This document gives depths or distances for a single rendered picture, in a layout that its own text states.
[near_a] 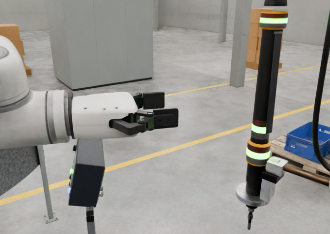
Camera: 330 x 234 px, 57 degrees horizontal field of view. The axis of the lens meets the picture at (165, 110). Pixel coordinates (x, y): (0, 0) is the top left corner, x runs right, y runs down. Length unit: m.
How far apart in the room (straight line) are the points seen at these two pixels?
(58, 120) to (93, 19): 6.18
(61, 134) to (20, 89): 0.08
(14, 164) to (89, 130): 2.03
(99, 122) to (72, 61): 6.11
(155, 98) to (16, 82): 0.23
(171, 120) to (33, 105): 0.20
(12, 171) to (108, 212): 0.96
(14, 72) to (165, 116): 0.22
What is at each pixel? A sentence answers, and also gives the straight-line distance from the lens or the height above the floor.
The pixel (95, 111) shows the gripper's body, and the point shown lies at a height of 1.68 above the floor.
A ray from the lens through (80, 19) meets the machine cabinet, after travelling 6.53.
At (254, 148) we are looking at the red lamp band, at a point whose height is 1.57.
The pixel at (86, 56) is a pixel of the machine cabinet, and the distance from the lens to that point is 6.63.
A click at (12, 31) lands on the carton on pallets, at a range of 8.39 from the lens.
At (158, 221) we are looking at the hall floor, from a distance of 2.83.
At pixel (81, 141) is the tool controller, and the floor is 1.25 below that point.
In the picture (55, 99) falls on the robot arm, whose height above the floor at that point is 1.69.
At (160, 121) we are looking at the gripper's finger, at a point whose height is 1.66.
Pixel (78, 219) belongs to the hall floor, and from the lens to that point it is 2.95.
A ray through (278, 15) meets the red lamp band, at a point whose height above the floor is 1.81.
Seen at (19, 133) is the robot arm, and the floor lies 1.65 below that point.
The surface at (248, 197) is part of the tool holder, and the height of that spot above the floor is 1.46.
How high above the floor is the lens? 1.83
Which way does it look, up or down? 20 degrees down
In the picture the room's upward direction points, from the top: straight up
